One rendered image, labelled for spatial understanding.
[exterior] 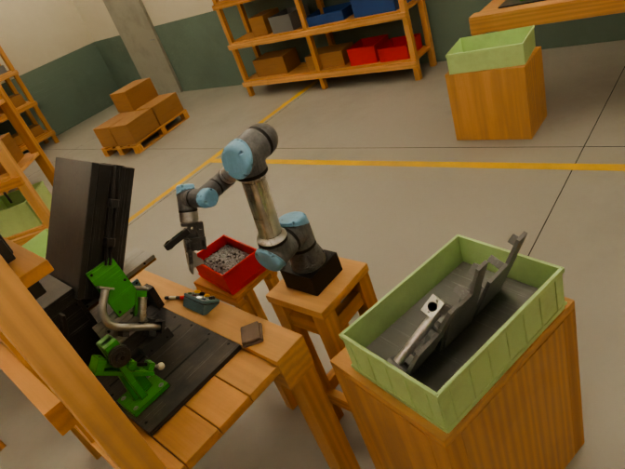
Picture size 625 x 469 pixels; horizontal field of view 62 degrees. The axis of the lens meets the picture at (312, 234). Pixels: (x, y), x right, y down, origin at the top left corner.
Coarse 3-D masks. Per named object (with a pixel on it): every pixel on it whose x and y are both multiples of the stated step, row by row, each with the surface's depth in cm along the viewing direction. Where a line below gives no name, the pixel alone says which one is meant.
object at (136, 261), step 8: (136, 248) 231; (128, 256) 227; (136, 256) 225; (144, 256) 222; (152, 256) 221; (128, 264) 221; (136, 264) 218; (144, 264) 219; (128, 272) 215; (136, 272) 217; (88, 304) 204; (96, 304) 207
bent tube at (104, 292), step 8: (104, 288) 194; (112, 288) 195; (104, 296) 193; (104, 304) 193; (104, 312) 193; (104, 320) 193; (112, 320) 195; (112, 328) 195; (120, 328) 196; (128, 328) 198; (136, 328) 200; (144, 328) 202; (152, 328) 204; (160, 328) 206
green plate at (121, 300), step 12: (108, 264) 198; (96, 276) 195; (108, 276) 198; (120, 276) 201; (120, 288) 200; (132, 288) 203; (108, 300) 197; (120, 300) 200; (132, 300) 203; (120, 312) 200
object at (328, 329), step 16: (352, 288) 221; (368, 288) 221; (272, 304) 222; (352, 304) 216; (368, 304) 222; (288, 320) 222; (304, 320) 216; (320, 320) 204; (336, 320) 207; (304, 336) 231; (320, 336) 212; (336, 336) 209; (336, 352) 211; (320, 368) 243; (336, 384) 256; (336, 400) 244
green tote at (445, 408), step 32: (448, 256) 193; (480, 256) 190; (416, 288) 186; (544, 288) 159; (384, 320) 180; (512, 320) 152; (544, 320) 165; (352, 352) 169; (480, 352) 146; (512, 352) 158; (384, 384) 164; (416, 384) 144; (448, 384) 140; (480, 384) 151; (448, 416) 145
